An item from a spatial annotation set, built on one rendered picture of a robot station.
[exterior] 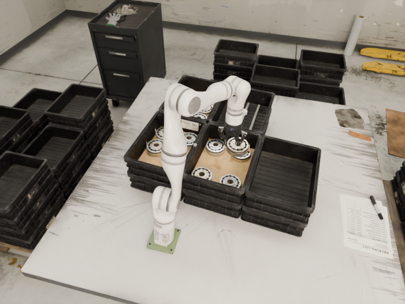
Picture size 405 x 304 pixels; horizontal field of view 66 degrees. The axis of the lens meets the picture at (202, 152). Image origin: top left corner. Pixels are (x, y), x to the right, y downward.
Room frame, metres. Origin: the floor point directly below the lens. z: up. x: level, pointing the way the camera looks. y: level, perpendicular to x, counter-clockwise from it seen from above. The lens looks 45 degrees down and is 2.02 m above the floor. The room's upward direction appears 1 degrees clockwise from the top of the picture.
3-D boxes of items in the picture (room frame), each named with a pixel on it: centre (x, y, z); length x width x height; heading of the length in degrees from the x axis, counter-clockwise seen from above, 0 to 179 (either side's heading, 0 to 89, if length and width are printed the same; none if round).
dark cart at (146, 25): (2.87, 0.71, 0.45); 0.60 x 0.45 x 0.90; 167
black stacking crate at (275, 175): (0.99, -0.39, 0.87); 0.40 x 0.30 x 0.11; 162
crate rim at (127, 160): (1.17, 0.18, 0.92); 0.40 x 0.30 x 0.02; 162
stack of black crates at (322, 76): (2.66, -1.09, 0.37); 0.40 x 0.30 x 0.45; 77
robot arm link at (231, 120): (1.09, -0.14, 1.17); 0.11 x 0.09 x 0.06; 163
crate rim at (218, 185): (1.08, -0.11, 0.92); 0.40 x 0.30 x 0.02; 162
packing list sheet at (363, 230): (0.84, -0.80, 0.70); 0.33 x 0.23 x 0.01; 167
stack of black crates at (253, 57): (2.84, -0.31, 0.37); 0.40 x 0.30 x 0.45; 77
